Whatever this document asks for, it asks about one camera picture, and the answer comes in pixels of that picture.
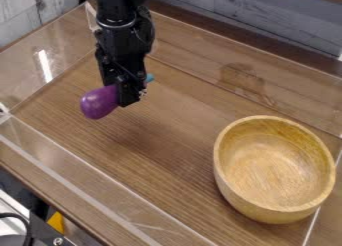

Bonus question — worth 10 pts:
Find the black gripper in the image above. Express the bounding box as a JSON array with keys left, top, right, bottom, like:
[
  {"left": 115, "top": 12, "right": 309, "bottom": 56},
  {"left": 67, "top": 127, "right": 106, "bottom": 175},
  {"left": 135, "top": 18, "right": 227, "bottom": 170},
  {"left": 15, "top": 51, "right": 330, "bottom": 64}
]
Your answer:
[{"left": 95, "top": 6, "right": 155, "bottom": 107}]

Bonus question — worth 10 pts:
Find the purple toy eggplant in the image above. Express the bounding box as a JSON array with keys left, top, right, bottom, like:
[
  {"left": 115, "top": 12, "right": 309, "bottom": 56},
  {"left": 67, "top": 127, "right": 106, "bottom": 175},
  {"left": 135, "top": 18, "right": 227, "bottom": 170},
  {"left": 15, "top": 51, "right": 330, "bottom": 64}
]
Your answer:
[{"left": 79, "top": 72, "right": 156, "bottom": 121}]

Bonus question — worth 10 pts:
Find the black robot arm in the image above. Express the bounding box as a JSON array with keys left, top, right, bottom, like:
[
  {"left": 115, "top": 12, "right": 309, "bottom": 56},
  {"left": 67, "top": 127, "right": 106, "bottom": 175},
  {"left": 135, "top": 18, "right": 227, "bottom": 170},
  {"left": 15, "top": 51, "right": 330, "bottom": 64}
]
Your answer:
[{"left": 95, "top": 0, "right": 155, "bottom": 107}]

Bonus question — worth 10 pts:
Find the brown wooden bowl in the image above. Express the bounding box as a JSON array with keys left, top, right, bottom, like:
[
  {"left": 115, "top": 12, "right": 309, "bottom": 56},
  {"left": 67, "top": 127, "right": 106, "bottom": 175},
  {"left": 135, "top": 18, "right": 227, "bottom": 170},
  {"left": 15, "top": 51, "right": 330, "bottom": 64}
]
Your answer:
[{"left": 213, "top": 115, "right": 337, "bottom": 224}]

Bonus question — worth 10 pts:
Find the yellow triangular part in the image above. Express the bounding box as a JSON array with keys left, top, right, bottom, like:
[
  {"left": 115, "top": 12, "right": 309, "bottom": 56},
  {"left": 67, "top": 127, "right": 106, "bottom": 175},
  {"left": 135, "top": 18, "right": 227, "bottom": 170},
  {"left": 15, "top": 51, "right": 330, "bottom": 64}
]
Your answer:
[{"left": 47, "top": 212, "right": 64, "bottom": 234}]

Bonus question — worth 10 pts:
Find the clear acrylic corner bracket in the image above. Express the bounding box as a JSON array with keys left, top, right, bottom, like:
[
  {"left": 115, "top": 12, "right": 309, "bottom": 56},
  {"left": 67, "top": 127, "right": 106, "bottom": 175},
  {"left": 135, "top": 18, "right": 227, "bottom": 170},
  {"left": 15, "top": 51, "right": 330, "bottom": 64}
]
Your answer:
[{"left": 84, "top": 2, "right": 100, "bottom": 33}]

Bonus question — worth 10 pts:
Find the clear acrylic tray wall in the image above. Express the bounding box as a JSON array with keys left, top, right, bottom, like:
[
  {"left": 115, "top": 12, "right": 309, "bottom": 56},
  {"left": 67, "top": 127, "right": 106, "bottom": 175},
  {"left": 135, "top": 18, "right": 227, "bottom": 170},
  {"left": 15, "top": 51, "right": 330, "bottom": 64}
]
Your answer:
[{"left": 0, "top": 4, "right": 342, "bottom": 246}]

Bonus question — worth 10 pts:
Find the black cable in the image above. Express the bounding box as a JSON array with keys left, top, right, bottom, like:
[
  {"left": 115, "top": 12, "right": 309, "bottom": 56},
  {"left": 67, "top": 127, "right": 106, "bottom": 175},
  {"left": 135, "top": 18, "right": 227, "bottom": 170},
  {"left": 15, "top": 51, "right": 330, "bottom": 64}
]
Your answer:
[{"left": 0, "top": 212, "right": 35, "bottom": 246}]

